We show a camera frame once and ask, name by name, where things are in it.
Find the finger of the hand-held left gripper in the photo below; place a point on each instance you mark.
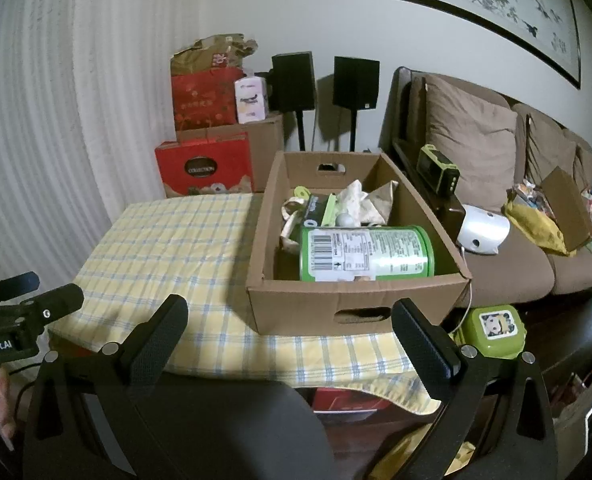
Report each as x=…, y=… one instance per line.
x=61, y=302
x=16, y=284

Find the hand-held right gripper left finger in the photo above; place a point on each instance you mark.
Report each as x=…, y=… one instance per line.
x=158, y=332

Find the dark wooden table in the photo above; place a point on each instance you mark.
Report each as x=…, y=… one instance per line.
x=576, y=325

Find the cardboard box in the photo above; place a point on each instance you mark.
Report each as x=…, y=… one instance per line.
x=296, y=305

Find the person's left hand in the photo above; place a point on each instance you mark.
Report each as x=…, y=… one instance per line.
x=3, y=400

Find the yellow cloth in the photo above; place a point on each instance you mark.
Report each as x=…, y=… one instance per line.
x=536, y=227

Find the red carton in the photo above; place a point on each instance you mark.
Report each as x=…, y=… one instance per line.
x=346, y=400

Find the black speaker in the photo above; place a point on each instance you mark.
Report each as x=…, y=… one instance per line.
x=356, y=82
x=293, y=80

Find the grey chair back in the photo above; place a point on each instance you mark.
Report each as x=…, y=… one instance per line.
x=236, y=430

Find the torn brown paper bag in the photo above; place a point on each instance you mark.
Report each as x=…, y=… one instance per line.
x=196, y=55

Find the yellow checkered tablecloth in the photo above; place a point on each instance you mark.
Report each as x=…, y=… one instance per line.
x=176, y=260

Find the large brown cushion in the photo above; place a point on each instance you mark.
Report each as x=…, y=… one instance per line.
x=471, y=135

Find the black speaker stand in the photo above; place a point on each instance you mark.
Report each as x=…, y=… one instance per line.
x=300, y=130
x=353, y=130

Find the red gift box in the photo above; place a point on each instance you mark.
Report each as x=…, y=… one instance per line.
x=176, y=160

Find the white curtain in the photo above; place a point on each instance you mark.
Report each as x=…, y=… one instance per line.
x=51, y=135

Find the brown sofa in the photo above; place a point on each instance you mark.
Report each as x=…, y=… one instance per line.
x=506, y=270

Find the cardboard piece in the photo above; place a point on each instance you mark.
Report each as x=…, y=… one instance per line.
x=568, y=205

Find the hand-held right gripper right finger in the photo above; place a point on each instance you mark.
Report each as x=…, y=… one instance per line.
x=421, y=345

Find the green tin can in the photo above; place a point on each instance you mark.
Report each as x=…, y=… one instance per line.
x=386, y=250

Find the large brown carton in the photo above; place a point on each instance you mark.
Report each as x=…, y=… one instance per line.
x=266, y=150

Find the red gift bag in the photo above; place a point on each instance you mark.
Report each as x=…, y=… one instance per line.
x=201, y=100

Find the white tissue pack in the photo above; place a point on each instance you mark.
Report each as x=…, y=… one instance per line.
x=251, y=100

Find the green black radio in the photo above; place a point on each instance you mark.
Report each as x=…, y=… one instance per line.
x=433, y=167

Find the green panda lunch box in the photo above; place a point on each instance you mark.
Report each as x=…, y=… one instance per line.
x=476, y=340

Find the white appliance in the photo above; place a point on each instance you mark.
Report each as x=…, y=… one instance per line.
x=481, y=230

